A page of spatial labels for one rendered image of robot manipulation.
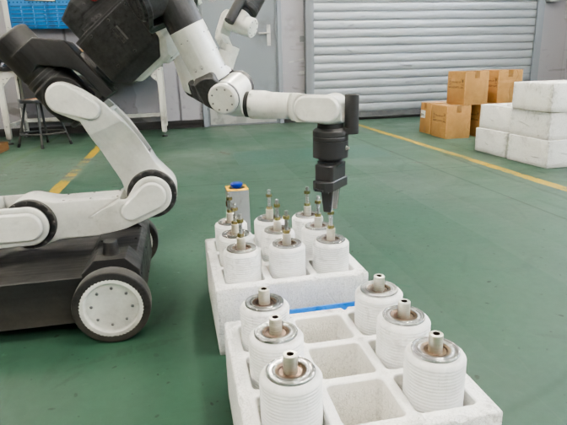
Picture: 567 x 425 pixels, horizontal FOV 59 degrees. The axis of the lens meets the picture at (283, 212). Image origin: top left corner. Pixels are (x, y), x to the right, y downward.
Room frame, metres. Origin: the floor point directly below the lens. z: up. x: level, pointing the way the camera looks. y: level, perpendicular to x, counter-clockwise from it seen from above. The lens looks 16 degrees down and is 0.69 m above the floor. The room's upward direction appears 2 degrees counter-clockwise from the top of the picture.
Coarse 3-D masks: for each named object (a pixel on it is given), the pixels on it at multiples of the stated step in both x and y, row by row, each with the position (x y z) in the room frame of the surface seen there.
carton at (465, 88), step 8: (448, 72) 4.96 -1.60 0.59; (456, 72) 4.81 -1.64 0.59; (464, 72) 4.69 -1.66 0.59; (472, 72) 4.68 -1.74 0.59; (480, 72) 4.70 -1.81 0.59; (488, 72) 4.71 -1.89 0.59; (448, 80) 4.95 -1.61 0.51; (456, 80) 4.80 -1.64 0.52; (464, 80) 4.68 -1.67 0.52; (472, 80) 4.68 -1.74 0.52; (480, 80) 4.70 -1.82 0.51; (488, 80) 4.72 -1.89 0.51; (448, 88) 4.94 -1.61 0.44; (456, 88) 4.79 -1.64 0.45; (464, 88) 4.67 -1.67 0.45; (472, 88) 4.68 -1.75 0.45; (480, 88) 4.70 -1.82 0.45; (488, 88) 4.72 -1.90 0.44; (448, 96) 4.93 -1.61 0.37; (456, 96) 4.79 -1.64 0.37; (464, 96) 4.67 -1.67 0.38; (472, 96) 4.69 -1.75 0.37; (480, 96) 4.70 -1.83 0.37; (456, 104) 4.78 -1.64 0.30; (464, 104) 4.67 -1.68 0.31; (472, 104) 4.69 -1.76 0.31; (480, 104) 4.70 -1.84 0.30
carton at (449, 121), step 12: (432, 108) 4.93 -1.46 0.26; (444, 108) 4.70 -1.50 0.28; (456, 108) 4.66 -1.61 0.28; (468, 108) 4.68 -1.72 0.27; (432, 120) 4.92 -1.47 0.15; (444, 120) 4.69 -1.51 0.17; (456, 120) 4.66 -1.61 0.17; (468, 120) 4.68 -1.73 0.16; (432, 132) 4.90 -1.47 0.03; (444, 132) 4.67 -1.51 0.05; (456, 132) 4.66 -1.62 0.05; (468, 132) 4.68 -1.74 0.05
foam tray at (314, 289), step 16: (208, 240) 1.47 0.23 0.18; (208, 256) 1.34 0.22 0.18; (352, 256) 1.30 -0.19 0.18; (208, 272) 1.39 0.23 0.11; (336, 272) 1.20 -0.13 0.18; (352, 272) 1.19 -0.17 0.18; (208, 288) 1.47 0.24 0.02; (224, 288) 1.12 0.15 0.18; (240, 288) 1.12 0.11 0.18; (256, 288) 1.13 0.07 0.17; (272, 288) 1.14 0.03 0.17; (288, 288) 1.15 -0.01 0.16; (304, 288) 1.16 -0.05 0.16; (320, 288) 1.17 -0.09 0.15; (336, 288) 1.17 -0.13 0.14; (352, 288) 1.18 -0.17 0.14; (224, 304) 1.12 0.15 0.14; (240, 304) 1.12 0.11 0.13; (304, 304) 1.16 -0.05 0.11; (320, 304) 1.17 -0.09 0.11; (224, 320) 1.12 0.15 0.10; (224, 352) 1.11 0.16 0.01
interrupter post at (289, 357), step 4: (284, 352) 0.66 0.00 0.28; (288, 352) 0.67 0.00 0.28; (292, 352) 0.67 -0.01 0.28; (296, 352) 0.66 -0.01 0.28; (284, 356) 0.66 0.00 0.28; (288, 356) 0.66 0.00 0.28; (292, 356) 0.65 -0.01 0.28; (296, 356) 0.66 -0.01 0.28; (284, 360) 0.65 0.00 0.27; (288, 360) 0.65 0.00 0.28; (292, 360) 0.65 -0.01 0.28; (296, 360) 0.66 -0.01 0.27; (284, 364) 0.65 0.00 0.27; (288, 364) 0.65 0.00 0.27; (292, 364) 0.65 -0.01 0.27; (296, 364) 0.66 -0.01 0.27; (284, 368) 0.65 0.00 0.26; (288, 368) 0.65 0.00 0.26; (292, 368) 0.65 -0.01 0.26; (296, 368) 0.66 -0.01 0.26; (284, 372) 0.66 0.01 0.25; (288, 372) 0.65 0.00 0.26; (292, 372) 0.65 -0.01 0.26; (296, 372) 0.66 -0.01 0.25
